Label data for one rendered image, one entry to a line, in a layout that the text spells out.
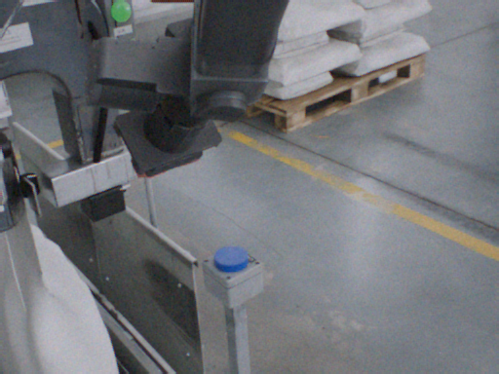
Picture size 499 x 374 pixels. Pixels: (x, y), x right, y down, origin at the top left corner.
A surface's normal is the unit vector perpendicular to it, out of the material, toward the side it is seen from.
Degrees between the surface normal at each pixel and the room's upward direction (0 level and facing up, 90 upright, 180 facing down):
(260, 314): 0
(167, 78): 55
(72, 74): 90
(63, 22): 90
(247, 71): 140
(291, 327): 0
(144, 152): 44
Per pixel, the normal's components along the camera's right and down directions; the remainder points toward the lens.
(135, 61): 0.25, -0.20
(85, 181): 0.56, 0.34
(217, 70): -0.07, 0.98
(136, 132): 0.32, -0.40
